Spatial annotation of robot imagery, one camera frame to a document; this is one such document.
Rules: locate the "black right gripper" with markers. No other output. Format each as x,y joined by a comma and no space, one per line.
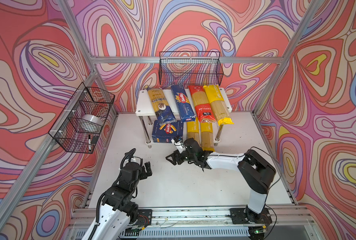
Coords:
173,155

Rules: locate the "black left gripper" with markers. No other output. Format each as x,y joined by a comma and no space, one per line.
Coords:
143,174

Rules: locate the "blue Barilla rigatoni box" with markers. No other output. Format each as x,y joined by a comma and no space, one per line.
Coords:
166,132

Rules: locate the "yellow Pastatime spaghetti bag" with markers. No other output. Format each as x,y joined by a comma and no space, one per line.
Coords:
207,138
218,105
192,130

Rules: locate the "blue Ankara spaghetti bag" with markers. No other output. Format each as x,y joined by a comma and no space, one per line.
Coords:
161,106

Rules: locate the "dark blue Barilla spaghetti box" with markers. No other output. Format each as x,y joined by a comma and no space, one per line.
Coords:
185,109

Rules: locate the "red spaghetti bag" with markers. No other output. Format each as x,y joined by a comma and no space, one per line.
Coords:
201,104

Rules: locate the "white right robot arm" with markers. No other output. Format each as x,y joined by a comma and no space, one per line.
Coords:
257,172

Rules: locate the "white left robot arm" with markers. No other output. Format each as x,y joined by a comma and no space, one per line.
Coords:
116,213

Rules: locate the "white two-tier shelf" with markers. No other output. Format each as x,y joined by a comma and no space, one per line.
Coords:
146,111

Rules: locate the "black marker pen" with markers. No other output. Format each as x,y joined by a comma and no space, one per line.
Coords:
89,143

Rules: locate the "silver tape roll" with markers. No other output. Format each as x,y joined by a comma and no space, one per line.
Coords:
93,119

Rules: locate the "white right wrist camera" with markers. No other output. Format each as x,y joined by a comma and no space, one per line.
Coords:
178,142

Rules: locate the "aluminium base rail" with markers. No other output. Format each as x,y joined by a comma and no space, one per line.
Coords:
281,222

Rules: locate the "black wire basket left wall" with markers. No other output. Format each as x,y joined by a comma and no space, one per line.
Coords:
71,133

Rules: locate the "black wire basket wall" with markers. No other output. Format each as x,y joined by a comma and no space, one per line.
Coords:
71,133
190,68

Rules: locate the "black wire basket back wall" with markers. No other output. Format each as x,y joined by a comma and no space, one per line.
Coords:
190,68

